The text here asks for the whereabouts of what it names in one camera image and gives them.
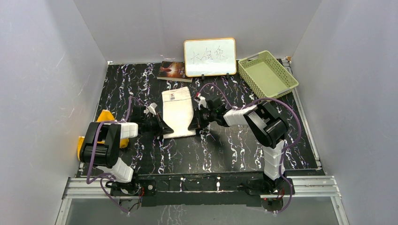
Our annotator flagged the green plastic basket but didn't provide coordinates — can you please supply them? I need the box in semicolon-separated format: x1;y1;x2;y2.
237;51;299;98

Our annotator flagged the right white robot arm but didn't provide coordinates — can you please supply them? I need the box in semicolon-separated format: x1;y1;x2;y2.
188;96;288;194

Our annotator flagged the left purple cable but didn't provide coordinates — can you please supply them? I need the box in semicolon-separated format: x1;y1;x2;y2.
86;96;147;217

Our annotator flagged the yellow bear towel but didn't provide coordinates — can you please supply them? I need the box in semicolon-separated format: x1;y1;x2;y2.
77;110;129;161

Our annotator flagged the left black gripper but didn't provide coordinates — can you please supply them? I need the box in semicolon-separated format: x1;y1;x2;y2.
142;113;174;137

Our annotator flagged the small whiteboard orange frame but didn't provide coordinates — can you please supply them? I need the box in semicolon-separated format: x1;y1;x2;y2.
184;37;237;77

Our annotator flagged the white towel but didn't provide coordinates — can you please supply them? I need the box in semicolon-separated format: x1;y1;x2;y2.
162;87;196;139

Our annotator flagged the black base frame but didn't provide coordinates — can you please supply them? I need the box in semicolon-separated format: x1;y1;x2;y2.
136;171;289;208

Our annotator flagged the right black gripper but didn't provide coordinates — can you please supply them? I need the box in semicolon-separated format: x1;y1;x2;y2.
188;107;216;130

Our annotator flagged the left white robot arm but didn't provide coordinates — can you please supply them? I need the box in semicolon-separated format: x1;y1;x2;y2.
77;104;174;195

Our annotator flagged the dark paperback book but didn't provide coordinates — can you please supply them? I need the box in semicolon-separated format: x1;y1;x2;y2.
156;61;192;83

